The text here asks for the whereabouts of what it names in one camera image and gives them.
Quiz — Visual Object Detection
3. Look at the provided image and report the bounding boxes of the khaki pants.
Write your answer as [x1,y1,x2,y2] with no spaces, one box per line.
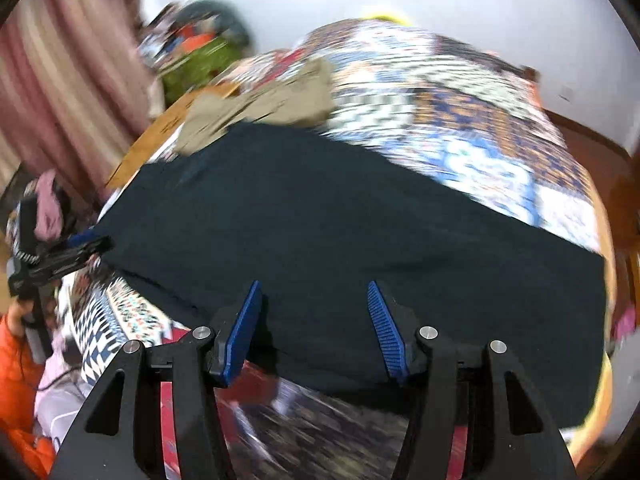
[177,57,336,156]

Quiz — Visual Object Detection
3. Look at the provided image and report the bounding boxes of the person's left hand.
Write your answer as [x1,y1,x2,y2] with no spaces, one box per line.
[6,300,36,337]

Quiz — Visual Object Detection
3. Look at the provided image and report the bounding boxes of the pink cloth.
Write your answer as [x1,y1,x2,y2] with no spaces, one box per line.
[32,170,66,241]

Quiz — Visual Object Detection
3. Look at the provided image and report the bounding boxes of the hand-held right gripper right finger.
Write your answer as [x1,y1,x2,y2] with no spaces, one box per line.
[367,280,578,480]

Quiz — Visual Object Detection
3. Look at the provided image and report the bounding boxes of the yellow hoop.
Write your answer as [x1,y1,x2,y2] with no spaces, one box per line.
[360,10,411,26]

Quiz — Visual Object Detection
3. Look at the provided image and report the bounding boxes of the patchwork printed bedsheet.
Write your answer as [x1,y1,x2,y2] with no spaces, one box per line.
[50,19,606,480]

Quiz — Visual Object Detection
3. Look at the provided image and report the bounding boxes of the black pants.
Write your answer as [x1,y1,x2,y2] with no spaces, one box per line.
[92,122,616,428]

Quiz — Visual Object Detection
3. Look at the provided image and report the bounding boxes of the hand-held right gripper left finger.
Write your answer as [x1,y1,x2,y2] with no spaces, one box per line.
[50,280,263,480]

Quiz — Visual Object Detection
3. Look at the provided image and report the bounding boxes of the wooden lap desk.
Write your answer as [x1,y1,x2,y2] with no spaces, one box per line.
[105,82,241,191]

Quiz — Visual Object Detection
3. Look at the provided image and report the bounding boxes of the striped pink curtain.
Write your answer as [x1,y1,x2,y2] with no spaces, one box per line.
[0,0,166,196]

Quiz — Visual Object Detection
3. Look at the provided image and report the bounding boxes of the green patterned storage bag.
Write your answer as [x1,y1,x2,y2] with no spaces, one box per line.
[160,35,241,106]

